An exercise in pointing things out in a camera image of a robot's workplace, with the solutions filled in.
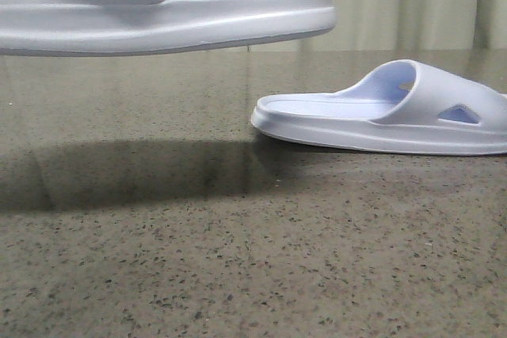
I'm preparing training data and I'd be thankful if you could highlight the light blue slipper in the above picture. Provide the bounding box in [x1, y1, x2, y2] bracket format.
[1, 0, 336, 56]
[251, 59, 506, 155]

